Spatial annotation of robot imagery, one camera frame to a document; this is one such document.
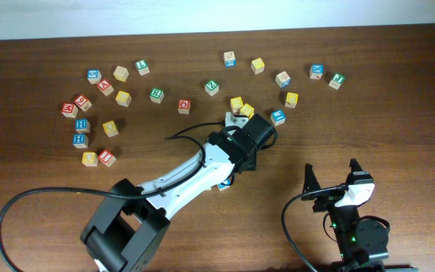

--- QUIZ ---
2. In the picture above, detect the blue 5 block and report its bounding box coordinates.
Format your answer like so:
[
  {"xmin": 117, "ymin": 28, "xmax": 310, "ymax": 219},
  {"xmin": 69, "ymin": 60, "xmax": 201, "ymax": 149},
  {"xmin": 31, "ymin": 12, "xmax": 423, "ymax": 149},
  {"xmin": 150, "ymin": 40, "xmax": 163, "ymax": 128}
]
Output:
[{"xmin": 87, "ymin": 69, "xmax": 102, "ymax": 85}]

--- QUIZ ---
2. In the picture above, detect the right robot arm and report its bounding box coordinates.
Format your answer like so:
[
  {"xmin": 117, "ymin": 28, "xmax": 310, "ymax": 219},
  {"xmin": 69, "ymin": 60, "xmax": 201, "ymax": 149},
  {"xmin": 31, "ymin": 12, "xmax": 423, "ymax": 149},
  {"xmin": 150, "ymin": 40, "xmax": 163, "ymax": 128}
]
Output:
[{"xmin": 310, "ymin": 159, "xmax": 418, "ymax": 271}]

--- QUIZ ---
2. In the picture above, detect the red M block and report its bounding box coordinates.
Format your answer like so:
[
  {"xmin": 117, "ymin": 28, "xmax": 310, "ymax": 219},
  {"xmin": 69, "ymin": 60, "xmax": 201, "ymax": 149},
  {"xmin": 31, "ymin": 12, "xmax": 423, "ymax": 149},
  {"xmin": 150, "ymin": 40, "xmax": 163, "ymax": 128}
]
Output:
[{"xmin": 61, "ymin": 103, "xmax": 79, "ymax": 118}]

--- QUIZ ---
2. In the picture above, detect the blue I leaf block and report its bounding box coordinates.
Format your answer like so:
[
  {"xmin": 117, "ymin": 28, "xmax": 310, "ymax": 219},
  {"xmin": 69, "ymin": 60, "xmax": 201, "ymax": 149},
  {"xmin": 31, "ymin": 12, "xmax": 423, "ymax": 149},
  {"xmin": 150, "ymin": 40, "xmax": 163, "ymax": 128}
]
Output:
[{"xmin": 270, "ymin": 110, "xmax": 286, "ymax": 126}]

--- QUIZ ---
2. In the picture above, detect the red I block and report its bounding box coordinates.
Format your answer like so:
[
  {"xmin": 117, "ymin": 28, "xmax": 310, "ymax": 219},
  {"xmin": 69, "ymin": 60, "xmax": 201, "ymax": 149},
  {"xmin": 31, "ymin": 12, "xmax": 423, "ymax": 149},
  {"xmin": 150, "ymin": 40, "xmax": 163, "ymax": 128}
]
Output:
[{"xmin": 98, "ymin": 150, "xmax": 116, "ymax": 167}]

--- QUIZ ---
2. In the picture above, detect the red 9 block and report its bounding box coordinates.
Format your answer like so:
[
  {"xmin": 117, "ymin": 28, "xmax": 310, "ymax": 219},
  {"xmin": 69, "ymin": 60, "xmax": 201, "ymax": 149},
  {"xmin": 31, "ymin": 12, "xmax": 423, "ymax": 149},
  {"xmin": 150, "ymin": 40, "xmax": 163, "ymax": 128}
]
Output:
[{"xmin": 74, "ymin": 94, "xmax": 92, "ymax": 112}]

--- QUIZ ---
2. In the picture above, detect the green L block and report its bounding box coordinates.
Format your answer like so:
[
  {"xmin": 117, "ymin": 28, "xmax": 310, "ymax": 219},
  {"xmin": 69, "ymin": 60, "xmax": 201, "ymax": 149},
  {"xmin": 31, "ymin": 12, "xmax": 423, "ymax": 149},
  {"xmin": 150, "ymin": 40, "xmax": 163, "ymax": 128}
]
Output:
[{"xmin": 135, "ymin": 60, "xmax": 150, "ymax": 76}]

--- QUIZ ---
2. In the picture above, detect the blue H block upper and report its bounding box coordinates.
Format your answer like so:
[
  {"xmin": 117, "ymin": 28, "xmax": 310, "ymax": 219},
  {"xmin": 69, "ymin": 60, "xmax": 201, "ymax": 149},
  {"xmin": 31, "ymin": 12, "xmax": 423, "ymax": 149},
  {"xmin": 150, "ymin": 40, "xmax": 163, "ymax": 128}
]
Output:
[{"xmin": 75, "ymin": 119, "xmax": 91, "ymax": 134}]

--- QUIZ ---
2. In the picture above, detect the blue H block lower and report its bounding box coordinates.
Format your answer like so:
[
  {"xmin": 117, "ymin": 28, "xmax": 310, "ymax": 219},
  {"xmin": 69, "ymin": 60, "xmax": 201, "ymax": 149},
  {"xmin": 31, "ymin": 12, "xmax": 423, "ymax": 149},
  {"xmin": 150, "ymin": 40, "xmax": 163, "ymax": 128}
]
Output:
[{"xmin": 72, "ymin": 134, "xmax": 88, "ymax": 148}]

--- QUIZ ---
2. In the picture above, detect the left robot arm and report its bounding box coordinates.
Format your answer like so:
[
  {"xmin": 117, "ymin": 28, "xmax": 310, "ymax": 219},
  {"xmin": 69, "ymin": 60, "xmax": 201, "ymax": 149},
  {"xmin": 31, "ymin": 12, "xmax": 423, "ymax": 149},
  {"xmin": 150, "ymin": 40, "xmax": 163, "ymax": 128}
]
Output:
[{"xmin": 80, "ymin": 123, "xmax": 276, "ymax": 271}]

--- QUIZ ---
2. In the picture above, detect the green J block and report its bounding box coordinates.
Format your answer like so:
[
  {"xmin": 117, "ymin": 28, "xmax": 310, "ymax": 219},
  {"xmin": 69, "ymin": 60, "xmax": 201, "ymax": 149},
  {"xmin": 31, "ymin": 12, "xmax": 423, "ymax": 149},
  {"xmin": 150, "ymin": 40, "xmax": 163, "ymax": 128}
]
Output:
[{"xmin": 329, "ymin": 73, "xmax": 346, "ymax": 90}]

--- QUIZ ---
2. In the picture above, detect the blue P block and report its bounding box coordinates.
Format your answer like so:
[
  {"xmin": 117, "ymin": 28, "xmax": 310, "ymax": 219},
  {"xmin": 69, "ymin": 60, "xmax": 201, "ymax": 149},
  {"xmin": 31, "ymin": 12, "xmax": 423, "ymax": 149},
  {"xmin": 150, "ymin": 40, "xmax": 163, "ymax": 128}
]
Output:
[{"xmin": 217, "ymin": 179, "xmax": 230, "ymax": 191}]

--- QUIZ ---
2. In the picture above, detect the yellow block back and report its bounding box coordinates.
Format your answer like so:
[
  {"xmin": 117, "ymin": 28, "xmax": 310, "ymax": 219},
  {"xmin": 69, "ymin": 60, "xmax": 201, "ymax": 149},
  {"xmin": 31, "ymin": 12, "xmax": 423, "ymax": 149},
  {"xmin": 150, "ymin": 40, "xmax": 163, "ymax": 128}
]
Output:
[{"xmin": 230, "ymin": 97, "xmax": 244, "ymax": 113}]

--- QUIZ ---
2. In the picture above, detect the blue h block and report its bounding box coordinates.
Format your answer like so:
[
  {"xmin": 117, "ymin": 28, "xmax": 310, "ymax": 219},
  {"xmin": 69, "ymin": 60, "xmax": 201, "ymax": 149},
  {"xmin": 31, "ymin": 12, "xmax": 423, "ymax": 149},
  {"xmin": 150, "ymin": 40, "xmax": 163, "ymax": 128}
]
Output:
[
  {"xmin": 75, "ymin": 119, "xmax": 91, "ymax": 134},
  {"xmin": 72, "ymin": 134, "xmax": 88, "ymax": 148}
]

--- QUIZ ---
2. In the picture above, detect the green B block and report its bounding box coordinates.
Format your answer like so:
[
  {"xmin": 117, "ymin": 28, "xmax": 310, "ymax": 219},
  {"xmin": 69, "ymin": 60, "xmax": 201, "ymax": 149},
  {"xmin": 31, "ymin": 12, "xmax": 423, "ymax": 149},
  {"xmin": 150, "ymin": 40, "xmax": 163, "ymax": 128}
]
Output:
[{"xmin": 150, "ymin": 88, "xmax": 165, "ymax": 104}]

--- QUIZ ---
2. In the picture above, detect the yellow block with crayon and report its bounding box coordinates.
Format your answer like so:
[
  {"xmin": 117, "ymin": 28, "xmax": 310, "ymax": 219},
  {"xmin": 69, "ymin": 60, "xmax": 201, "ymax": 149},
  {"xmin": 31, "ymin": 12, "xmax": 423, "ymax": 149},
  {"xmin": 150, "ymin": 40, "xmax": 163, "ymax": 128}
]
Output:
[{"xmin": 285, "ymin": 92, "xmax": 299, "ymax": 108}]

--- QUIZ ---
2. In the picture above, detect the red O block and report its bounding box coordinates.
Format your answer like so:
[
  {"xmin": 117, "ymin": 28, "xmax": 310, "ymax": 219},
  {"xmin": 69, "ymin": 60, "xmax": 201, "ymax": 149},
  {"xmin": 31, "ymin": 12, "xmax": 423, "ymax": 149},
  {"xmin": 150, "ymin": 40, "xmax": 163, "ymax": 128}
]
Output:
[{"xmin": 177, "ymin": 99, "xmax": 191, "ymax": 114}]

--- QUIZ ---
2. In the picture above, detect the yellow block left middle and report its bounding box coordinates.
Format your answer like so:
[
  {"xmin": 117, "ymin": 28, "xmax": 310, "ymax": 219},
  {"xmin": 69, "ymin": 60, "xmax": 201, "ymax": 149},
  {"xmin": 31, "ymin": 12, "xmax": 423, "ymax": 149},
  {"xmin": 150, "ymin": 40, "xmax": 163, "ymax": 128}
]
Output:
[{"xmin": 103, "ymin": 121, "xmax": 119, "ymax": 138}]

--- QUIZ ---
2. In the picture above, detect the yellow top far block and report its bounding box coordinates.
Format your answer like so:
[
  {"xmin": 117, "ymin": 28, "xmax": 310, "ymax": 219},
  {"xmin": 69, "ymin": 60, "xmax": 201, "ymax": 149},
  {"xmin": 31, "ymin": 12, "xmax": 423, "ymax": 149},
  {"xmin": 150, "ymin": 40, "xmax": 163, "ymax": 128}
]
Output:
[{"xmin": 251, "ymin": 57, "xmax": 265, "ymax": 74}]

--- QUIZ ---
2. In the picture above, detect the blue side far block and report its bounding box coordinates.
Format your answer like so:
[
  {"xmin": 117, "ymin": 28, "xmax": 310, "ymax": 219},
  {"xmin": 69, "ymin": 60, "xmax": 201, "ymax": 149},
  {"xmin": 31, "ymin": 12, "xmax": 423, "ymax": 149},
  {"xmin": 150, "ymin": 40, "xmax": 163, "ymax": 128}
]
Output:
[{"xmin": 224, "ymin": 51, "xmax": 236, "ymax": 67}]

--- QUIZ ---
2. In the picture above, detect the yellow block left lower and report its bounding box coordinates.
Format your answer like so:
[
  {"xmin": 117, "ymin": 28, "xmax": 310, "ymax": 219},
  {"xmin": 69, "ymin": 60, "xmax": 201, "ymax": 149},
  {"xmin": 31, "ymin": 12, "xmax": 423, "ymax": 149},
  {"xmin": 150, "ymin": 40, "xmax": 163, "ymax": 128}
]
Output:
[{"xmin": 82, "ymin": 152, "xmax": 98, "ymax": 167}]

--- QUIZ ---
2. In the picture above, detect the green Z block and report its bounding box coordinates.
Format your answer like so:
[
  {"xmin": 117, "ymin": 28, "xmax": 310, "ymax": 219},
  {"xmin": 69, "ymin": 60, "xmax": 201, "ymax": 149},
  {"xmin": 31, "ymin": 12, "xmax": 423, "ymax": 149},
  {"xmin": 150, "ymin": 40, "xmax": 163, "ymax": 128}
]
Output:
[{"xmin": 205, "ymin": 80, "xmax": 219, "ymax": 96}]

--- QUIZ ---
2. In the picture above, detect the red A block left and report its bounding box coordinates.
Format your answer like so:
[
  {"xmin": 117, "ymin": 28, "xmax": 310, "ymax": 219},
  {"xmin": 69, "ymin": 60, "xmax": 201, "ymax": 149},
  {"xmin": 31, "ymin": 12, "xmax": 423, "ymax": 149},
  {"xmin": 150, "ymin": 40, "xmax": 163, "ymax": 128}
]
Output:
[{"xmin": 97, "ymin": 79, "xmax": 114, "ymax": 96}]

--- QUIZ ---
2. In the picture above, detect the yellow block left upper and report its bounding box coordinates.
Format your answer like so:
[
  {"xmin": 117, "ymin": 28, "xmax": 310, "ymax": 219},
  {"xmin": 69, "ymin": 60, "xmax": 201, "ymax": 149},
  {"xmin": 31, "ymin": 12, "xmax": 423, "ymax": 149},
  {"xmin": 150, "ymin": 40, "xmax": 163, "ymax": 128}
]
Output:
[{"xmin": 116, "ymin": 91, "xmax": 131, "ymax": 107}]

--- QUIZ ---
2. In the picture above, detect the blue X block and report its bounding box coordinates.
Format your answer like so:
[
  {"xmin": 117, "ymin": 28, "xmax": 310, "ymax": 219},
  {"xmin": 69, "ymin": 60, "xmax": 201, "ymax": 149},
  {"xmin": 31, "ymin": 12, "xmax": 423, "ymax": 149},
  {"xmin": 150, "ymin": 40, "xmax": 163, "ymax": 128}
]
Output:
[{"xmin": 310, "ymin": 64, "xmax": 324, "ymax": 79}]

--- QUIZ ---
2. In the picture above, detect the plain wooden yellow block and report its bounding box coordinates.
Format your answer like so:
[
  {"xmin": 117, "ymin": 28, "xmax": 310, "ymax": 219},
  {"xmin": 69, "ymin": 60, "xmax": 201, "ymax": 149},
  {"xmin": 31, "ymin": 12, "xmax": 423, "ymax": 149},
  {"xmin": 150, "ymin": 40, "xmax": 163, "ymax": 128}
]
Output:
[{"xmin": 113, "ymin": 66, "xmax": 129, "ymax": 82}]

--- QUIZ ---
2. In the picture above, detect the blue D wooden block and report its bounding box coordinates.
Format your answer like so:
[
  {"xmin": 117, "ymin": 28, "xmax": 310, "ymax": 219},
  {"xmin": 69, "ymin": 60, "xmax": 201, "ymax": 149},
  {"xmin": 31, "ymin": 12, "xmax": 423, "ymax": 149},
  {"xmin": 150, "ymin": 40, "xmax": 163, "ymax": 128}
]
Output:
[{"xmin": 276, "ymin": 71, "xmax": 291, "ymax": 88}]

